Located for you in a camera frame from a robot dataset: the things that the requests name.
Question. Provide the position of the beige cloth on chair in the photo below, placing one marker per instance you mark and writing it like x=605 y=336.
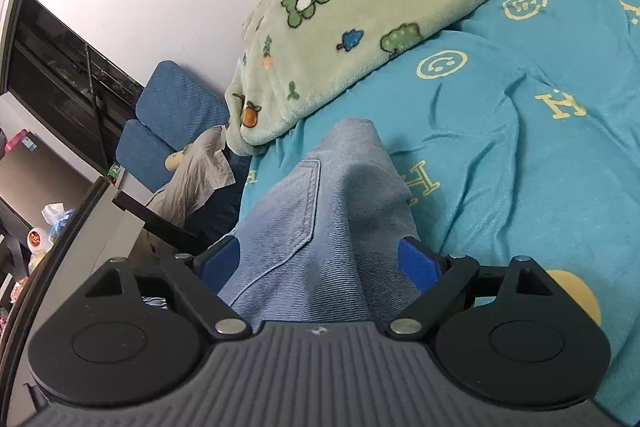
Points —
x=200 y=172

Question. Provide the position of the blue denim jeans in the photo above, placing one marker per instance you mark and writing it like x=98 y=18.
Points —
x=325 y=217

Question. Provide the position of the black chair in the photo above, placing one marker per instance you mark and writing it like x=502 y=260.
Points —
x=155 y=219

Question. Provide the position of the green printed fleece blanket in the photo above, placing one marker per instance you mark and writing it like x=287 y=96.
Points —
x=360 y=7

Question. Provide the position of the dark glass window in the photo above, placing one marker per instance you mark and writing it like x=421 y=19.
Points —
x=50 y=72

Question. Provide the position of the white tissue pack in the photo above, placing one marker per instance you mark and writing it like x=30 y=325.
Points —
x=52 y=213

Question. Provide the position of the small green box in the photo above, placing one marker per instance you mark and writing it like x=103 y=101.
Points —
x=115 y=171

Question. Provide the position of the clear bag of bread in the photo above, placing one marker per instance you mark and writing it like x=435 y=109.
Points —
x=37 y=262

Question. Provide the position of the pink container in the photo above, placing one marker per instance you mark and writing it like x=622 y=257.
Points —
x=20 y=141

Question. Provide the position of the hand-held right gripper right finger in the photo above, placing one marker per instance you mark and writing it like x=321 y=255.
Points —
x=415 y=262

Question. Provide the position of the yellow plush toy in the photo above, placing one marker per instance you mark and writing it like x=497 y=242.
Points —
x=176 y=158

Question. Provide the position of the teal printed bed sheet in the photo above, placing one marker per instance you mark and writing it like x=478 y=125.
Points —
x=525 y=157

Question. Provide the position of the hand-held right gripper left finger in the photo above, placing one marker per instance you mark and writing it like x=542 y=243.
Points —
x=225 y=257

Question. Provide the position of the champagne refrigerator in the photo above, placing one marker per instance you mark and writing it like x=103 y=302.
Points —
x=45 y=177

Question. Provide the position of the blue plastic bag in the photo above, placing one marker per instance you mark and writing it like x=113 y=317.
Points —
x=62 y=224

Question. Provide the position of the blue quilted cushion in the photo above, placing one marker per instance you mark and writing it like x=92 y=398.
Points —
x=180 y=102
x=142 y=154

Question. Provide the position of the white desk with dark top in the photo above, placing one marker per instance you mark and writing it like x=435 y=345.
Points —
x=105 y=227

